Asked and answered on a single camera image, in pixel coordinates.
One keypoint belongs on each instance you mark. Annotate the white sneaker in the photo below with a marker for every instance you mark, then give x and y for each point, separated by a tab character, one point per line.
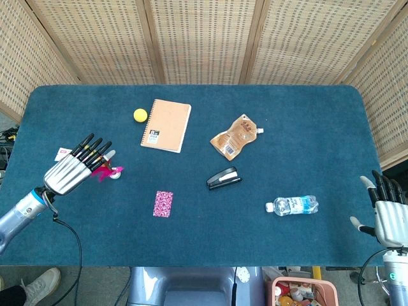
39	285

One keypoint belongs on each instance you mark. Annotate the orange spiral notebook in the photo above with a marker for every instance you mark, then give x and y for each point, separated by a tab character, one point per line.
165	126

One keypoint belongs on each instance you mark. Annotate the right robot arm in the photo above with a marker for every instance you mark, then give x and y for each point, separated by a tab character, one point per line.
396	277

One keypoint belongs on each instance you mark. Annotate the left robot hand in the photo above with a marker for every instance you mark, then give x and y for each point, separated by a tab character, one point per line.
75	167

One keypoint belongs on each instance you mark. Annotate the yellow ball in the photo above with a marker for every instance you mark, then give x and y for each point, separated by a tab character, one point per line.
140	115

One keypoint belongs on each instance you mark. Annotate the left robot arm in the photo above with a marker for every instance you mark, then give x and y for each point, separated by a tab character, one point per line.
20	215

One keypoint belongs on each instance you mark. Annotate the black stapler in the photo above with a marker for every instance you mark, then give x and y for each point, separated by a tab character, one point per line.
223	178

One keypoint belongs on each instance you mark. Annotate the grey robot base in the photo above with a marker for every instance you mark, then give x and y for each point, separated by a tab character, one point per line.
194	287

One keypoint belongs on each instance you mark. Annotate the pink patterned card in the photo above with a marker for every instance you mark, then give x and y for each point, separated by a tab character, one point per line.
163	204

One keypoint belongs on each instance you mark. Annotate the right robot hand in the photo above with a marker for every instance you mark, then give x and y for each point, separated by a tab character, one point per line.
387	216

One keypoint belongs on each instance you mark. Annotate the woven bamboo folding screen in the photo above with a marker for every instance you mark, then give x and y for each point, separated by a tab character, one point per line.
204	41

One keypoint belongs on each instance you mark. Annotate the pink plastic basket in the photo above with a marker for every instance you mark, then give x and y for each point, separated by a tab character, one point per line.
306	291

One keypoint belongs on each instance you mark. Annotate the clear water bottle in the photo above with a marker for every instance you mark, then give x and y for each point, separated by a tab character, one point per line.
293	205

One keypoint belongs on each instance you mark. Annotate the blue table mat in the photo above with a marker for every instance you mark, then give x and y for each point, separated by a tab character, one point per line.
204	229

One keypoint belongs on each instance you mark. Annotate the white tube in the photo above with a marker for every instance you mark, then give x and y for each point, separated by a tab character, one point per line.
63	153

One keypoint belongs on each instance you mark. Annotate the colourful feather shuttlecock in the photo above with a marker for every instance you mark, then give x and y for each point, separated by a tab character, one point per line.
110	172

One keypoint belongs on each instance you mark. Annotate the brown spouted pouch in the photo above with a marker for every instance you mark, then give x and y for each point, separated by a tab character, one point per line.
236	137

